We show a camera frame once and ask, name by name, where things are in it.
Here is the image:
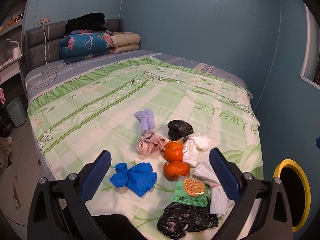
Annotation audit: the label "pink cloth bundle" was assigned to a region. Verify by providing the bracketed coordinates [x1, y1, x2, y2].
[136, 126, 169, 157]

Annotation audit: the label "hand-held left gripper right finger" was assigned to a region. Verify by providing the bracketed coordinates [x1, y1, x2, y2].
[209, 147, 294, 240]

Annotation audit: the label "large crumpled white tissue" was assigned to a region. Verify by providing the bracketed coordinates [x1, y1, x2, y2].
[183, 133, 209, 167]

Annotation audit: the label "grey waste basket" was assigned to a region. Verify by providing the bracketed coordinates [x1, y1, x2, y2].
[5, 96, 27, 128]

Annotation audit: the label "small crumpled black plastic bag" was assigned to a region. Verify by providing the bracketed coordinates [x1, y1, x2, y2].
[167, 120, 194, 141]

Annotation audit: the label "green snack packet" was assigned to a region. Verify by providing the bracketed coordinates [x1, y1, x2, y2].
[171, 177, 210, 208]

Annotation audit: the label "yellow-rimmed black trash bin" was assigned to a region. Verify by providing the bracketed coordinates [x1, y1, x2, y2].
[273, 159, 312, 233]

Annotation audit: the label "grey striped bed sheet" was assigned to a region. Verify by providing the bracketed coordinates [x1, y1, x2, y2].
[25, 50, 253, 105]

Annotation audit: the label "black folded clothing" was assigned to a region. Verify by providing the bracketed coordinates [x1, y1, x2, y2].
[64, 12, 108, 36]

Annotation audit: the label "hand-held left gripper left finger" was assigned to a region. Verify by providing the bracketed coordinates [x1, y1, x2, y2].
[27, 150, 112, 240]

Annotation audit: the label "white desk lamp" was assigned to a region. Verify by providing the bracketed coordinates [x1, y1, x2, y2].
[5, 39, 22, 59]

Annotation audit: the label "window with grey frame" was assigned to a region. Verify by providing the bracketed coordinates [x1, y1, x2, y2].
[299, 4, 320, 90]

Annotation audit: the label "blue floral folded quilt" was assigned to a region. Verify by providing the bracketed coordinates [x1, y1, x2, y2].
[59, 30, 112, 64]

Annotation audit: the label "grey padded headboard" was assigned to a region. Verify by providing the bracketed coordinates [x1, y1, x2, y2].
[24, 19, 125, 72]

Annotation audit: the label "beige folded quilt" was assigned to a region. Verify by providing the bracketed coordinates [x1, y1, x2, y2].
[107, 31, 141, 54]

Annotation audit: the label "large black plastic bag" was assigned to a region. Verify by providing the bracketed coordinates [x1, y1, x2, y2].
[157, 202, 219, 240]

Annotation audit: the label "orange peel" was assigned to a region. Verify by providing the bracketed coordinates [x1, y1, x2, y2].
[163, 141, 184, 162]
[163, 161, 190, 180]

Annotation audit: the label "wooden shelf unit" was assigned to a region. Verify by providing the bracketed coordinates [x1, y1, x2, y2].
[0, 0, 29, 85]

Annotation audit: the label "blue crumpled cloth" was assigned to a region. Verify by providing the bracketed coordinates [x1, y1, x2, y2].
[109, 162, 158, 197]

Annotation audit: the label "green printed blanket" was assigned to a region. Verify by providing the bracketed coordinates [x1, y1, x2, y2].
[26, 57, 263, 240]

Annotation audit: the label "white shoe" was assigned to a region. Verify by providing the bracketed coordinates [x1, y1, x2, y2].
[0, 136, 13, 148]
[0, 147, 12, 175]

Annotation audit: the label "purple knitted cloth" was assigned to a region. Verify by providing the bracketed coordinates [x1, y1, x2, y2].
[134, 108, 155, 137]

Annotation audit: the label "white charging cable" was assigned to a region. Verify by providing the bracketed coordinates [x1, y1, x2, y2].
[32, 21, 72, 88]

